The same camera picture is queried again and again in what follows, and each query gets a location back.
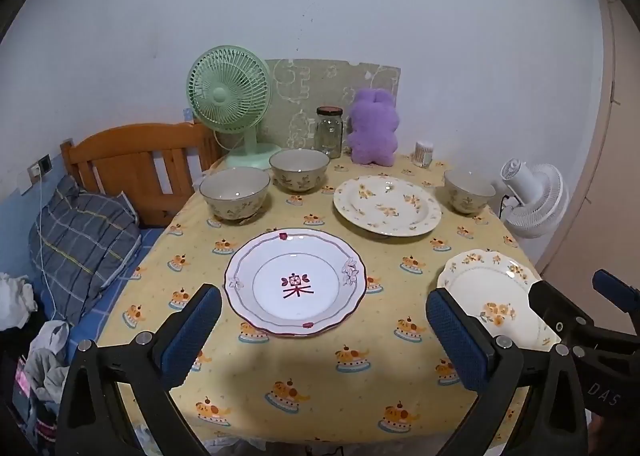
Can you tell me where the yellow printed tablecloth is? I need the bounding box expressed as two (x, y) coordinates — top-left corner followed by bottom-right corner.
(95, 151), (543, 452)

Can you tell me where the green patterned board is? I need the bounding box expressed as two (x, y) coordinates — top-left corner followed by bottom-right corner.
(262, 59), (402, 154)

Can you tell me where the cotton swab container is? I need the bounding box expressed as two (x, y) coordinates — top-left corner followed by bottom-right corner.
(413, 140), (435, 168)

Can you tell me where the white crumpled cloth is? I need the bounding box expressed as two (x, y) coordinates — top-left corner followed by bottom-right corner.
(0, 272), (38, 332)

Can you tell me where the blue checked bed sheet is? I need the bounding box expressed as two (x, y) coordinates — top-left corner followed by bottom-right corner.
(65, 226), (166, 352)

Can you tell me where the floral ceramic bowl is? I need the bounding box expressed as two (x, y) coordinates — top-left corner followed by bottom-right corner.
(443, 169), (497, 215)
(199, 167), (271, 222)
(269, 149), (331, 193)

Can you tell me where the wooden bed headboard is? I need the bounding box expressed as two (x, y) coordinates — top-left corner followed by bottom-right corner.
(60, 122), (223, 228)

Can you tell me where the round floral plate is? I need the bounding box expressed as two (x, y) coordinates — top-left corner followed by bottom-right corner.
(333, 175), (443, 237)

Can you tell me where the beige door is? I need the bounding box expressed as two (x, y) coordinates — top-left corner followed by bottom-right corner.
(545, 0), (640, 317)

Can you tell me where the purple plush toy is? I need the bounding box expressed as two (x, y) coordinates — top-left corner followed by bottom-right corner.
(346, 89), (401, 167)

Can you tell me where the green desk fan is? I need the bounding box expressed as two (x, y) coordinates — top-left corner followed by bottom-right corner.
(186, 46), (281, 171)

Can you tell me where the scalloped floral plate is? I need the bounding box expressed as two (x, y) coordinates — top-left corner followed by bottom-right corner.
(436, 249), (562, 351)

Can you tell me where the glass jar with dark lid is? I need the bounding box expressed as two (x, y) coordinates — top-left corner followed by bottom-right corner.
(315, 106), (345, 159)

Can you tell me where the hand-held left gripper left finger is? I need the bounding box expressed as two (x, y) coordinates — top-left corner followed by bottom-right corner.
(55, 283), (223, 456)

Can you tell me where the white fan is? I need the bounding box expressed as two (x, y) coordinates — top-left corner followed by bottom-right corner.
(492, 159), (571, 239)

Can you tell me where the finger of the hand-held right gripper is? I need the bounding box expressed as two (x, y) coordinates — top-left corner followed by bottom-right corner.
(528, 279), (602, 353)
(592, 269), (640, 325)

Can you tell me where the white plate with red rim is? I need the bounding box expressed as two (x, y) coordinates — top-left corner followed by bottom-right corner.
(223, 229), (368, 338)

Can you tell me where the pile of clothes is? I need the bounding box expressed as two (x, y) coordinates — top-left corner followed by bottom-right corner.
(0, 321), (76, 447)

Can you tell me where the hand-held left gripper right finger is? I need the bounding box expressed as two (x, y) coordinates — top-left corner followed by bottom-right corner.
(425, 286), (589, 456)

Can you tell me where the grey plaid pillow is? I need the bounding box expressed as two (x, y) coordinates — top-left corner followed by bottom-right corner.
(28, 175), (142, 327)

